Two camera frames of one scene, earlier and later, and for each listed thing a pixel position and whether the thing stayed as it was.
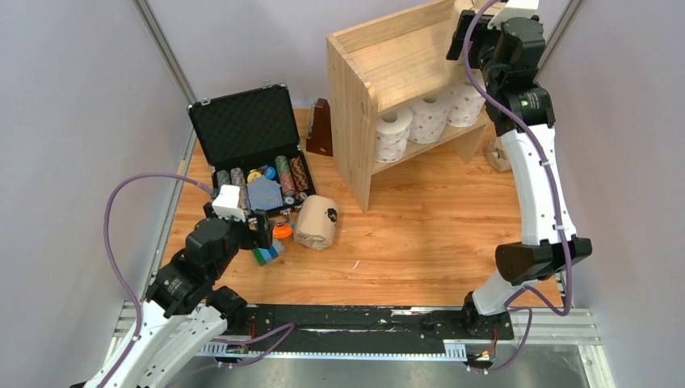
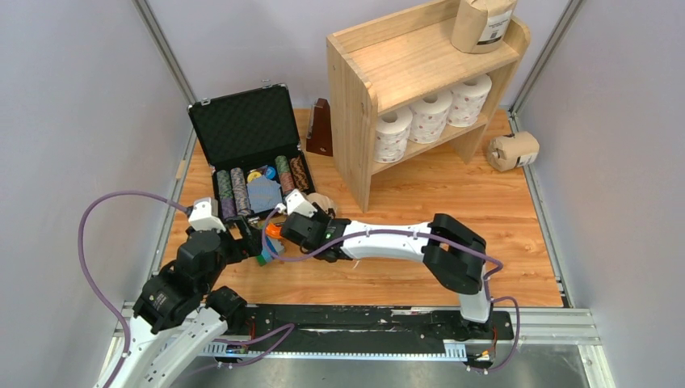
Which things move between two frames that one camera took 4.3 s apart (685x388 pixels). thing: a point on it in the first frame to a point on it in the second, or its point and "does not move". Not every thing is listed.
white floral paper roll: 466,101 does not move
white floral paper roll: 429,112 does not move
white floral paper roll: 392,124 does not move
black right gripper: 481,32 to 317,215
